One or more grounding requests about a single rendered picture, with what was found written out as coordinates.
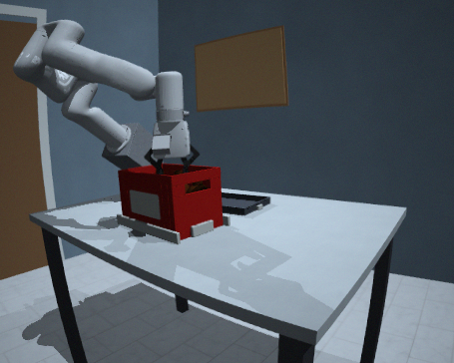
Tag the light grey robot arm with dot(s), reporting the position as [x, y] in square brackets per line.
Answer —
[62, 52]

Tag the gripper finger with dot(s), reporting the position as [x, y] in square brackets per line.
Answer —
[186, 162]
[153, 163]

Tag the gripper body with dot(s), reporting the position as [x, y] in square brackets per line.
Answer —
[180, 138]

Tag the red plastic crate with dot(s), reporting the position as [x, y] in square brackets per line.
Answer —
[161, 200]

